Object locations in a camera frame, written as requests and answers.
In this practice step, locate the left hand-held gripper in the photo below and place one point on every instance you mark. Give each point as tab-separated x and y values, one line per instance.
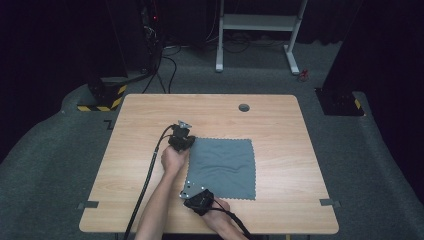
180	138

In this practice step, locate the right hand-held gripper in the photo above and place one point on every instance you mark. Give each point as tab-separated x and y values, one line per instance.
198	200

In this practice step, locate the grey cloth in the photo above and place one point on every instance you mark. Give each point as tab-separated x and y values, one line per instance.
223	166

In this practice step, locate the person's left hand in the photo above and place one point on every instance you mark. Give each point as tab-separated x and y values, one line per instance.
173	160

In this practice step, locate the person's right hand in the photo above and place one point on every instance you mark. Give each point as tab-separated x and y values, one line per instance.
218	215

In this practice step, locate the grey table grommet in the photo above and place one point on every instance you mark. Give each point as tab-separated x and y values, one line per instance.
244	107

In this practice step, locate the black stand with striped base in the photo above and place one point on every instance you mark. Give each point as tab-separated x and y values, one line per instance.
105	95

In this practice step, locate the dark equipment rack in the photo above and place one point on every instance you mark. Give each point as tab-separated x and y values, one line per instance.
151	33

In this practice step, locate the grey tape strip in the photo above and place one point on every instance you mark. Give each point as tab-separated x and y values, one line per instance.
329	202
89	204

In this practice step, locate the small red object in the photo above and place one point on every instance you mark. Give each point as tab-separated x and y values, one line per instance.
302	75

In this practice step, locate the black stand base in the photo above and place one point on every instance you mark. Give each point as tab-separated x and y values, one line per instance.
338	101

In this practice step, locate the white metal desk frame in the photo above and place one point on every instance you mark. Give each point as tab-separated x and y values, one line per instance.
258	22

